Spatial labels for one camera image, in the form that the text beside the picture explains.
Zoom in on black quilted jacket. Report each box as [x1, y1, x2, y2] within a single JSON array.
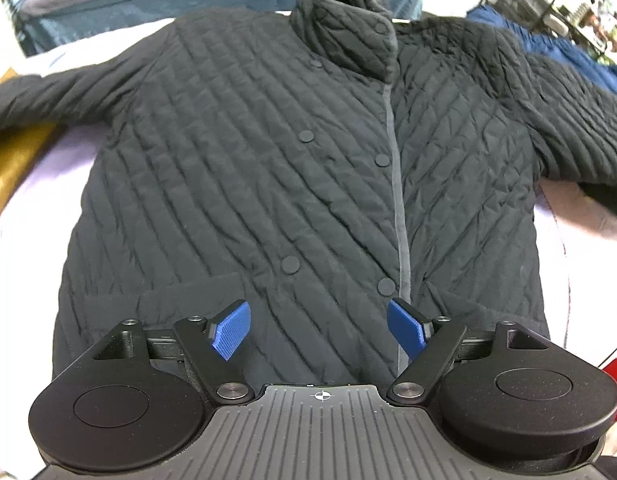
[[0, 0, 617, 388]]

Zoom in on navy blue fleece garment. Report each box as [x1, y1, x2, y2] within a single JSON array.
[[466, 6, 617, 96]]

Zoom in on mustard yellow garment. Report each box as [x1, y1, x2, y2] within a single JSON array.
[[0, 69, 64, 233]]

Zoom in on black metal rack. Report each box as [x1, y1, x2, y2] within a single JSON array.
[[480, 0, 608, 58]]

